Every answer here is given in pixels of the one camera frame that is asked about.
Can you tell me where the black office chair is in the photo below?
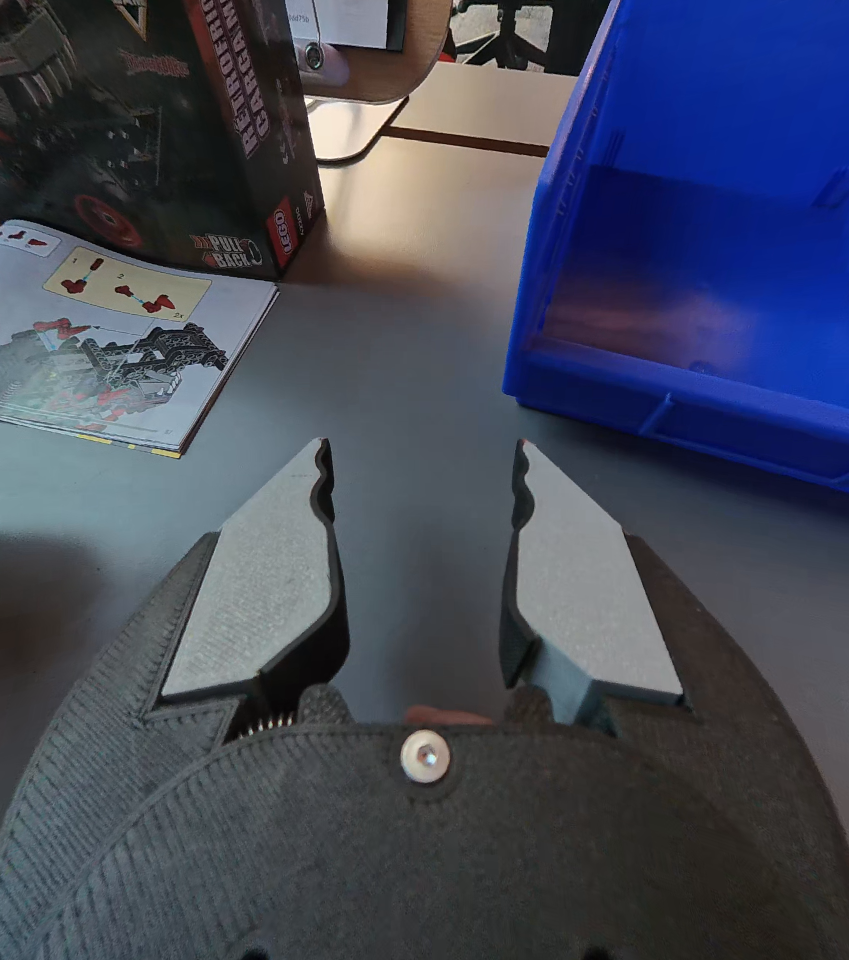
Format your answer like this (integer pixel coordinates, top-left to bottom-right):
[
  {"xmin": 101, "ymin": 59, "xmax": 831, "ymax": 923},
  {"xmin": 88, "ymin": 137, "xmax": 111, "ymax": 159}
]
[{"xmin": 450, "ymin": 0, "xmax": 618, "ymax": 76}]

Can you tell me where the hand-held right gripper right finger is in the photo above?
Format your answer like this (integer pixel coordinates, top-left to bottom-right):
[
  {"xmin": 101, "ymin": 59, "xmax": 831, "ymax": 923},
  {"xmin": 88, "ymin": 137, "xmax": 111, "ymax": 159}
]
[{"xmin": 498, "ymin": 438, "xmax": 687, "ymax": 734}]

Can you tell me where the lego instruction booklet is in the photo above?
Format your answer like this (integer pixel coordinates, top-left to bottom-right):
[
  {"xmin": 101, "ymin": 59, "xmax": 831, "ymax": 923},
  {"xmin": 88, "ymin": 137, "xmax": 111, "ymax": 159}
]
[{"xmin": 0, "ymin": 216, "xmax": 281, "ymax": 459}]

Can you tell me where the blue plastic storage bin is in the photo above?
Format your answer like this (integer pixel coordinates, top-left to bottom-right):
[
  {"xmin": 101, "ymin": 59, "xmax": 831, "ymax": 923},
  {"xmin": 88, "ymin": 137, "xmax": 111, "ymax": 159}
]
[{"xmin": 501, "ymin": 0, "xmax": 849, "ymax": 509}]

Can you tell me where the dark lego set box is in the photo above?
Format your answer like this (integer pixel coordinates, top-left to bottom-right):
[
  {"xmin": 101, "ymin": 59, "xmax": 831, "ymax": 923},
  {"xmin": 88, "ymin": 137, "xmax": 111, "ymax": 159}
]
[{"xmin": 0, "ymin": 0, "xmax": 326, "ymax": 282}]

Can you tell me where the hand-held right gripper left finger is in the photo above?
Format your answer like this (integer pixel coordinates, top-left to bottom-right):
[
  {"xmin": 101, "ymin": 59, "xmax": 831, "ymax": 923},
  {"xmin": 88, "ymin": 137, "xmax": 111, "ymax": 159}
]
[{"xmin": 156, "ymin": 437, "xmax": 352, "ymax": 702}]

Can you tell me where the small grey webcam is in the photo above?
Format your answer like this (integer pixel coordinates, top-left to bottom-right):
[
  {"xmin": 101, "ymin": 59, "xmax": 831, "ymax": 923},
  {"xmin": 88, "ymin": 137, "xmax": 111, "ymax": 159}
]
[{"xmin": 297, "ymin": 41, "xmax": 352, "ymax": 85}]

